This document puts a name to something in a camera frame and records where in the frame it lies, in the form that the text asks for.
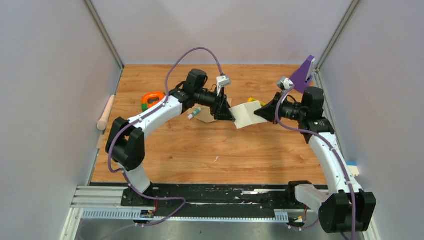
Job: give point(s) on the purple plastic stand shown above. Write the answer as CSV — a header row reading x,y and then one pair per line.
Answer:
x,y
302,77

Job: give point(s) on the white green glue stick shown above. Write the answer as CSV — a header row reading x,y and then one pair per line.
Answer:
x,y
194,113

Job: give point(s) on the letter paper sheet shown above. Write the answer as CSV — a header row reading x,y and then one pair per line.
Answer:
x,y
244,114

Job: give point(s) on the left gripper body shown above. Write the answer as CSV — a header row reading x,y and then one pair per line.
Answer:
x,y
220,92

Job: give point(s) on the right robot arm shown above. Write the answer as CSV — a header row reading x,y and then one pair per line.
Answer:
x,y
347,208

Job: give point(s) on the orange toy track loop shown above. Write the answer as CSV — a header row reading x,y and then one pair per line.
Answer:
x,y
152,98

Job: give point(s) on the slotted cable duct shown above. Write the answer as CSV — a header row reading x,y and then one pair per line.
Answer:
x,y
120,214

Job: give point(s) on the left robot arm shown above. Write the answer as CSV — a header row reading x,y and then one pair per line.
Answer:
x,y
126,142

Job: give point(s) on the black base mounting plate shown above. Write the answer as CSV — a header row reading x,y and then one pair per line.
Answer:
x,y
216,200

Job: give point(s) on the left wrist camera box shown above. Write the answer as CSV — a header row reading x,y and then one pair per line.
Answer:
x,y
223,81

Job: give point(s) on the brown paper envelope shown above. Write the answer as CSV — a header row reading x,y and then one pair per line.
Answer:
x,y
206,113

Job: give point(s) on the yellow toy window brick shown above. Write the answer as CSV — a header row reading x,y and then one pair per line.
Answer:
x,y
250,100

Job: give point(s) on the green toy brick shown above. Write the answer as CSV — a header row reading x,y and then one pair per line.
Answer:
x,y
144,107

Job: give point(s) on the wooden rolling pin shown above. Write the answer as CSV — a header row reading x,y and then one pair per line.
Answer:
x,y
102,123

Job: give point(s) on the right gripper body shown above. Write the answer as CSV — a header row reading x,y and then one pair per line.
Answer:
x,y
284,108

